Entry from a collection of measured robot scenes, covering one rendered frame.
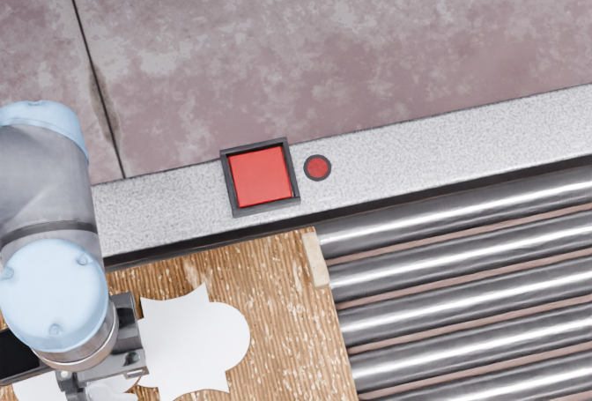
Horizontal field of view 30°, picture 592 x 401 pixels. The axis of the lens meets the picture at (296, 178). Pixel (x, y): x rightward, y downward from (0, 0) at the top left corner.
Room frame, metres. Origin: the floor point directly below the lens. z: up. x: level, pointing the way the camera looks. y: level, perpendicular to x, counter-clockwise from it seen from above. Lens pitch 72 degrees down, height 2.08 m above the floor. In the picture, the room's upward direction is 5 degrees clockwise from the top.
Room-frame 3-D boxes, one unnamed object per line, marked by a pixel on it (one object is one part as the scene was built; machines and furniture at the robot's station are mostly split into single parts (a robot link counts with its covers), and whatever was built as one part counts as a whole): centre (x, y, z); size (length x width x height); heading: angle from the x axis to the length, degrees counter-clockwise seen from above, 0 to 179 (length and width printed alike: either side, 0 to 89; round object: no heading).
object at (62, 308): (0.15, 0.17, 1.25); 0.09 x 0.08 x 0.11; 16
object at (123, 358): (0.15, 0.17, 1.09); 0.09 x 0.08 x 0.12; 108
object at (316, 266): (0.27, -0.03, 0.95); 0.06 x 0.02 x 0.03; 18
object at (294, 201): (0.37, 0.04, 0.92); 0.08 x 0.08 x 0.02; 17
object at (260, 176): (0.37, 0.04, 0.92); 0.06 x 0.06 x 0.01; 17
